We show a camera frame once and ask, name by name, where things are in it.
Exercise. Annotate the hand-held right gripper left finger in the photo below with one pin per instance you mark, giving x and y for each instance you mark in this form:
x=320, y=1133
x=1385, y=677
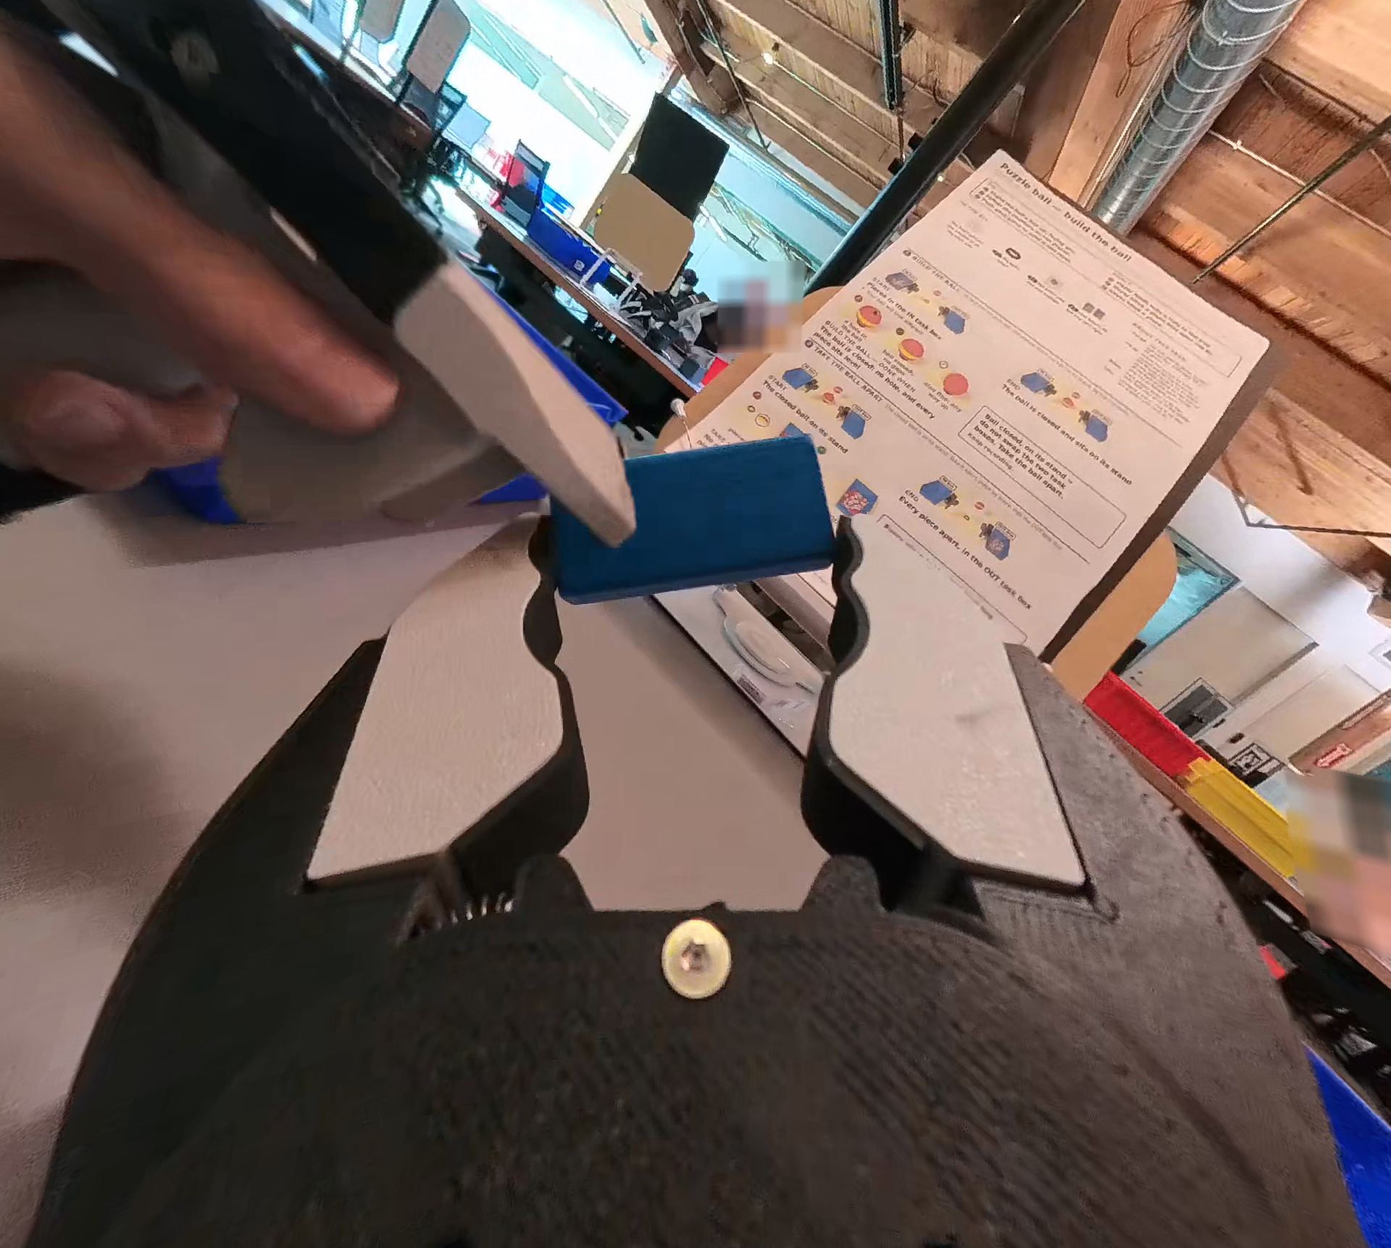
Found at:
x=456, y=727

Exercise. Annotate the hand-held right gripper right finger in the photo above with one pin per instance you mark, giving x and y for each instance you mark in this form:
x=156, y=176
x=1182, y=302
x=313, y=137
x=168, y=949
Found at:
x=944, y=748

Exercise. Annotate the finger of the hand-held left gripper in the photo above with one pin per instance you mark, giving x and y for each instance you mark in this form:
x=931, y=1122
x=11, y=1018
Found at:
x=510, y=389
x=347, y=476

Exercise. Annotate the blue plastic bin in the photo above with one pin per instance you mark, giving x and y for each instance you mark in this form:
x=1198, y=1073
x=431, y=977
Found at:
x=575, y=379
x=1357, y=1149

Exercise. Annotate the blue rectangular block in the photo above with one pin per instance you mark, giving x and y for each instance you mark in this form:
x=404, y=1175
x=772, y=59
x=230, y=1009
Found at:
x=717, y=514

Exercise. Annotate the red plastic bin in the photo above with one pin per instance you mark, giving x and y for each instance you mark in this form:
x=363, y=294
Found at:
x=1140, y=727

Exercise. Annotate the white board stand base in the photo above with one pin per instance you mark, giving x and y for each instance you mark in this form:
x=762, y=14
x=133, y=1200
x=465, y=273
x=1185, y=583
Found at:
x=760, y=666

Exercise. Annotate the wooden display board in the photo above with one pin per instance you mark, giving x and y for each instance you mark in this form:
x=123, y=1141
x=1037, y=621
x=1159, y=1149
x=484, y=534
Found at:
x=1130, y=606

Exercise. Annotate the yellow plastic bin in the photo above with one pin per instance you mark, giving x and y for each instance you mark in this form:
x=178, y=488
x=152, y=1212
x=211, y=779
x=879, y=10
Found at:
x=1249, y=813

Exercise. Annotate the printed instruction sheet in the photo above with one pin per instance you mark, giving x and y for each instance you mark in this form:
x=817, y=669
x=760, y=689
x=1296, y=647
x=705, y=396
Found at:
x=1031, y=379

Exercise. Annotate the black metal pole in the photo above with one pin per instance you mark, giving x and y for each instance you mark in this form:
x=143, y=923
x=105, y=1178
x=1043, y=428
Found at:
x=1010, y=63

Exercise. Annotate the silver ventilation duct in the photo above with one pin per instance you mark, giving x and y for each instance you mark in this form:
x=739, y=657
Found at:
x=1227, y=20

